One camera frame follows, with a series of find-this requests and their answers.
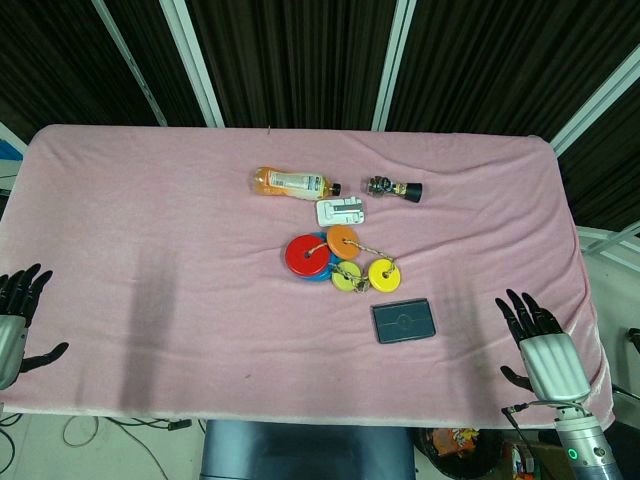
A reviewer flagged cardboard box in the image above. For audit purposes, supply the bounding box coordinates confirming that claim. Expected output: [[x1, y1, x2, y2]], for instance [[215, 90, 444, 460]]
[[502, 439, 574, 480]]

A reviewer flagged red disc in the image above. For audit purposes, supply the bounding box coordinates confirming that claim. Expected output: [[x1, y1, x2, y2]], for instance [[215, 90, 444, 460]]
[[284, 234, 332, 278]]

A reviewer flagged braided rope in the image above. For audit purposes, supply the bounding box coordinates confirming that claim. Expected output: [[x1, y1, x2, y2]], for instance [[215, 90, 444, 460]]
[[302, 238, 401, 294]]

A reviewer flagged pink table cloth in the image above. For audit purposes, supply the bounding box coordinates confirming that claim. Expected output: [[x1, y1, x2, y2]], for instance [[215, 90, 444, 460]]
[[0, 123, 615, 432]]

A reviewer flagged yellow disc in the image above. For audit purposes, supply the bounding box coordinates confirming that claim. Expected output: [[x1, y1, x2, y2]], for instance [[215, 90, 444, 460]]
[[367, 257, 404, 294]]

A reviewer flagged white floor cable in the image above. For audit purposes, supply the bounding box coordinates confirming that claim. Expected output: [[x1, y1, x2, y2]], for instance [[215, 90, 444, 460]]
[[0, 412, 206, 480]]

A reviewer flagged orange drink bottle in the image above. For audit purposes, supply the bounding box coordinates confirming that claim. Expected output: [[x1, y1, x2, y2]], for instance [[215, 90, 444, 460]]
[[248, 166, 343, 202]]

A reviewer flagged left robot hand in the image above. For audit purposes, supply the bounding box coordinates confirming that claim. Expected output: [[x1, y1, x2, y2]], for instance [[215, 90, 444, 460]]
[[0, 263, 70, 391]]

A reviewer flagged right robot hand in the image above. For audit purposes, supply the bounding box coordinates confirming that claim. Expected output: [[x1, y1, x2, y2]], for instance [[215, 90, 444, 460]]
[[494, 288, 592, 402]]

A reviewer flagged blue disc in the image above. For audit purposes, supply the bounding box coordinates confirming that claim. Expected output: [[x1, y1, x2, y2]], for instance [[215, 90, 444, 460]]
[[289, 230, 341, 286]]

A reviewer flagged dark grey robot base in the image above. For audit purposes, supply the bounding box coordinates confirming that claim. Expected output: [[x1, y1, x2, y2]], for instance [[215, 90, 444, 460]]
[[199, 418, 417, 480]]

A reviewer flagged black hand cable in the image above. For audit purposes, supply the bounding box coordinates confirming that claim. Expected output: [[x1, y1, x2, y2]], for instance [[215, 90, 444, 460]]
[[500, 399, 591, 415]]

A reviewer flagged black rectangular case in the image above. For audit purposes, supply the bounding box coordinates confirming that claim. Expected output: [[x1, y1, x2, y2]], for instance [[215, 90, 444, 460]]
[[370, 297, 437, 345]]

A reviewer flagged white plastic adapter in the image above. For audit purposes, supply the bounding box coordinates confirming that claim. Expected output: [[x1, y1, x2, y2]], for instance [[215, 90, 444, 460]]
[[314, 196, 370, 227]]

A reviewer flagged black bin with snack bags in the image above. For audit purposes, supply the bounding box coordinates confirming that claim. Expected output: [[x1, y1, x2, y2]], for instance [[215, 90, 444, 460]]
[[415, 425, 507, 480]]

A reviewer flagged orange disc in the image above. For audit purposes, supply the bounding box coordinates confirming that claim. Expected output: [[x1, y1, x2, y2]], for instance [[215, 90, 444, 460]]
[[326, 224, 361, 261]]

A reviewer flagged small glass jar black cap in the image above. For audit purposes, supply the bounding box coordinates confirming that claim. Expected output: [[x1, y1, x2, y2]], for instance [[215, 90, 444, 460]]
[[363, 174, 424, 203]]

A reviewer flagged lime green disc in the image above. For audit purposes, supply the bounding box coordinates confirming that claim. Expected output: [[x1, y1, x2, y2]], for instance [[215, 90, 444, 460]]
[[330, 260, 363, 294]]

